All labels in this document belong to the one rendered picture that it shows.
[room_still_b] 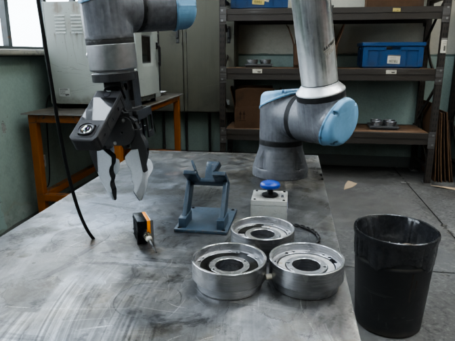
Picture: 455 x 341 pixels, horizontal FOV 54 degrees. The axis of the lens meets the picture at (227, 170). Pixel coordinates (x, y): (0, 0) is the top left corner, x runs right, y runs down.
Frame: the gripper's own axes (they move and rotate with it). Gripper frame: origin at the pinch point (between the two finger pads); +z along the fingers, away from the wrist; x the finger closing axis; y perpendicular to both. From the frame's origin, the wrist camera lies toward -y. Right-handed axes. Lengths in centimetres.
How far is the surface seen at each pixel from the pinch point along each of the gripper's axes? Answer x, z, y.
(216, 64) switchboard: 79, 0, 366
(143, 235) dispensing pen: -3.2, 6.9, -1.4
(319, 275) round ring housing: -32.7, 6.1, -12.3
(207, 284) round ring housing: -18.2, 6.9, -15.0
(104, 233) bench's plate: 6.5, 8.7, 2.5
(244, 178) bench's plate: -10.9, 11.8, 45.4
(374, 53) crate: -66, -3, 354
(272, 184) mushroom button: -22.6, 3.7, 17.0
